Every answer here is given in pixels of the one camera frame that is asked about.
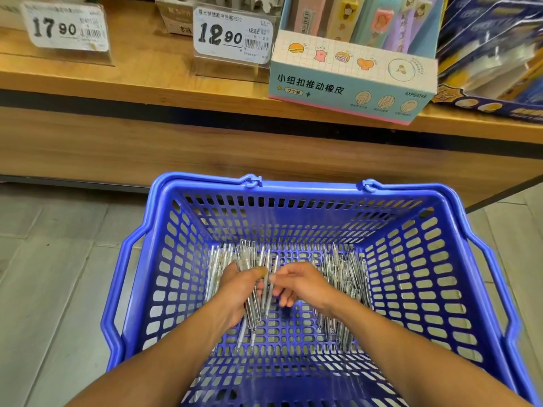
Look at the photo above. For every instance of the person's right hand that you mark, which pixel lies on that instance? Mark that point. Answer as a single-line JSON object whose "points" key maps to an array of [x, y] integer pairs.
{"points": [[307, 288]]}

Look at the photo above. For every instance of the person's left hand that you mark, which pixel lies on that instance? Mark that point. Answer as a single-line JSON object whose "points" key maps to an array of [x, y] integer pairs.
{"points": [[242, 296]]}

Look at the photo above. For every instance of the blue shopping basket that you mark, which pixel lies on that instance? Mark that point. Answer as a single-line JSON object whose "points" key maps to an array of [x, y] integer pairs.
{"points": [[288, 192]]}

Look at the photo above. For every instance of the person's left forearm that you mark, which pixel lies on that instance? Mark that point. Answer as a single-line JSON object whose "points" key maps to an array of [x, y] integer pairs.
{"points": [[144, 373]]}

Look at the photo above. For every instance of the person's right forearm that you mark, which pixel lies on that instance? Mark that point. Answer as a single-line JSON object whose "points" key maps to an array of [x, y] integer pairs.
{"points": [[424, 360]]}

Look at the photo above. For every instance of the wooden glue display stand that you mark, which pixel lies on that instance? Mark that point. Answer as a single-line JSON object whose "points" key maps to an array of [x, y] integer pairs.
{"points": [[170, 144]]}

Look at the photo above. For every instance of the pastel eraser display box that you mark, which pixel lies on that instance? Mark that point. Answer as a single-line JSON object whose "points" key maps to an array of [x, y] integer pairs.
{"points": [[348, 76]]}

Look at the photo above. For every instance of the white price tag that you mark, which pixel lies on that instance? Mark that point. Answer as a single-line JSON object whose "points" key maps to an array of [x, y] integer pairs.
{"points": [[64, 25], [233, 36]]}

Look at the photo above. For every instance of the blue yellow stationery packets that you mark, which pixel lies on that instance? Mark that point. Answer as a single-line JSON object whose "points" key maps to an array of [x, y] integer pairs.
{"points": [[488, 55]]}

